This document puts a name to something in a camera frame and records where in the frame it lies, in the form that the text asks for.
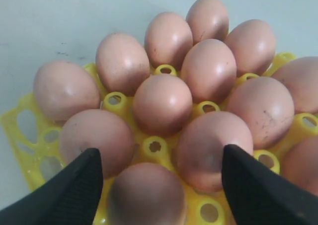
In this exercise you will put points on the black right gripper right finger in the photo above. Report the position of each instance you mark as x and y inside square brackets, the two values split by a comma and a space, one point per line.
[258, 196]

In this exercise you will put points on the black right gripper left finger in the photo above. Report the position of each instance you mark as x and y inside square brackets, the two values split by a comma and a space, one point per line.
[69, 198]

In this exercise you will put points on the brown egg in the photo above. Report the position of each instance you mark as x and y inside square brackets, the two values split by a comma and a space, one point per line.
[168, 39]
[267, 108]
[122, 63]
[162, 105]
[199, 151]
[103, 130]
[63, 89]
[146, 194]
[300, 164]
[208, 19]
[209, 69]
[253, 44]
[300, 76]

